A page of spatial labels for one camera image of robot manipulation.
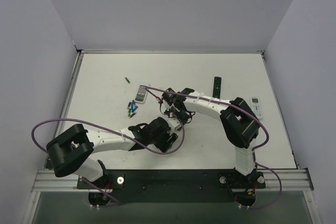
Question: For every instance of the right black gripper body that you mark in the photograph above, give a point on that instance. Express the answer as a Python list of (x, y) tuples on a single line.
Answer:
[(170, 102)]

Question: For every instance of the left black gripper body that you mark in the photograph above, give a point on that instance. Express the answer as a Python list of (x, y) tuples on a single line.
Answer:
[(169, 140)]

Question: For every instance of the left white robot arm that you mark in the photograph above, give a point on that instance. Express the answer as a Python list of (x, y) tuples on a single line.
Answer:
[(70, 151)]

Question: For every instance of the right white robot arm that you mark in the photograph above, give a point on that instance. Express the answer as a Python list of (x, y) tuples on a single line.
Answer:
[(236, 117)]

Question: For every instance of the grey and white remote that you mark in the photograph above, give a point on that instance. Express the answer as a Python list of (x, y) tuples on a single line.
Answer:
[(141, 94)]

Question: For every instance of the black slim remote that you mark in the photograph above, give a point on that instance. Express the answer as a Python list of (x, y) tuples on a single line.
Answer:
[(217, 87)]

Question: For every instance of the white air conditioner remote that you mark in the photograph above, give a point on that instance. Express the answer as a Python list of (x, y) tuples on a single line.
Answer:
[(256, 107)]

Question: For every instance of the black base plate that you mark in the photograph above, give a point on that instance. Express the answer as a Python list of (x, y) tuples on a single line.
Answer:
[(174, 186)]

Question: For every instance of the aluminium rail frame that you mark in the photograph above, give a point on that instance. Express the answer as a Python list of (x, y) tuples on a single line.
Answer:
[(118, 90)]

